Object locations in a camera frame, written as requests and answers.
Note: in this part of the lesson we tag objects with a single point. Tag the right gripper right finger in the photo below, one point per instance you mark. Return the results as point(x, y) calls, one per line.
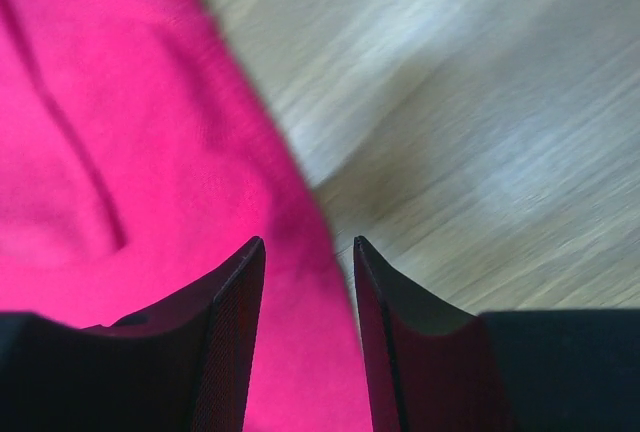
point(429, 365)

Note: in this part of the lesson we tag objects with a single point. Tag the magenta t shirt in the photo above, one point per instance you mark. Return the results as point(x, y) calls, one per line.
point(135, 158)

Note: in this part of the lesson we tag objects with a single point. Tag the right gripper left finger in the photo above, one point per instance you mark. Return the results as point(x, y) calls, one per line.
point(184, 362)

